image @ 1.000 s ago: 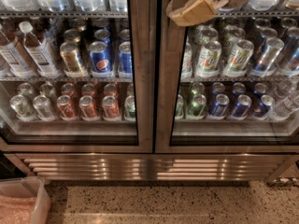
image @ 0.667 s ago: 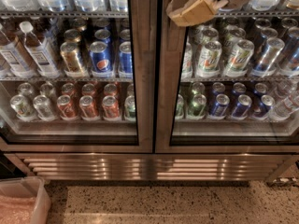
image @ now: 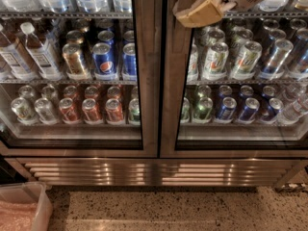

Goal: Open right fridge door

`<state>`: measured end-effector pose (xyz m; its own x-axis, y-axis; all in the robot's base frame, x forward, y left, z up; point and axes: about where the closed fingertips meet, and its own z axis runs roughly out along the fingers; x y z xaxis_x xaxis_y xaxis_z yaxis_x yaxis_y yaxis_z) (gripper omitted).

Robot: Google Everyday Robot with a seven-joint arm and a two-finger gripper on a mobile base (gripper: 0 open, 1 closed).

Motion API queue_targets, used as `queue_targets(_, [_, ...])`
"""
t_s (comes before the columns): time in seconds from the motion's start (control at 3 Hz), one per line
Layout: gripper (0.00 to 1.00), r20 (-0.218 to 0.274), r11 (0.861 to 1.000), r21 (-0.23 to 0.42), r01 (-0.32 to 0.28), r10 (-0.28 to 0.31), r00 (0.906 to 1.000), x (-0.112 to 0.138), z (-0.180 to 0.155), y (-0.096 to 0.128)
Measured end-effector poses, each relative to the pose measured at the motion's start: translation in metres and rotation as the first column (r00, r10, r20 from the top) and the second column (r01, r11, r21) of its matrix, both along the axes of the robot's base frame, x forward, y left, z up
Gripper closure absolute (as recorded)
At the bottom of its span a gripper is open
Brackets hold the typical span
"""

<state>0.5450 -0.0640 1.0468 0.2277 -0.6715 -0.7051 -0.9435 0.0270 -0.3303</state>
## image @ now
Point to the clear plastic storage bin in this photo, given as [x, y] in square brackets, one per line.
[24, 207]

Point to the glass fridge door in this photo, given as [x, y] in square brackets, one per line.
[84, 22]
[280, 127]

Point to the green can lower left door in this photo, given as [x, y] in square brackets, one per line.
[134, 111]

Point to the blue can lower left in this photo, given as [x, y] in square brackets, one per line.
[226, 110]

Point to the blue pepsi can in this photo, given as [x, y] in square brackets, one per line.
[129, 69]
[104, 60]

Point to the gold soda can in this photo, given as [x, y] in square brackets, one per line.
[77, 67]

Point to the red soda can right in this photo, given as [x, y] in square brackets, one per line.
[114, 111]

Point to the brown tea bottle white cap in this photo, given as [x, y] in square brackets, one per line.
[43, 53]

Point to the green white 7UP can right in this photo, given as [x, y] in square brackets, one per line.
[246, 60]

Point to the green can lower right door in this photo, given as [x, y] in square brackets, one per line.
[202, 112]

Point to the blue Pepsi can right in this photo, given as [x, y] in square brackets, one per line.
[129, 69]

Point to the blue Pepsi can front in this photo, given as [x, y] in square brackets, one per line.
[104, 60]

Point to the brown tea bottle left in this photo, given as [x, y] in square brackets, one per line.
[16, 56]

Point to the red soda can left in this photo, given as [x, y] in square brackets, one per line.
[69, 111]

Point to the red soda can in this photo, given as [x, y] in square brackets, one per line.
[92, 111]
[114, 111]
[69, 111]

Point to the blue can lower right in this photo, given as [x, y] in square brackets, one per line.
[249, 110]

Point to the green can door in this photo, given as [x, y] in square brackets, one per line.
[202, 112]
[134, 111]

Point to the blue silver can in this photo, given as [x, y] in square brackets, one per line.
[274, 60]

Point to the red soda can middle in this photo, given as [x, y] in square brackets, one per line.
[92, 111]

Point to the silver can far left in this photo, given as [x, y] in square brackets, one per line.
[25, 111]

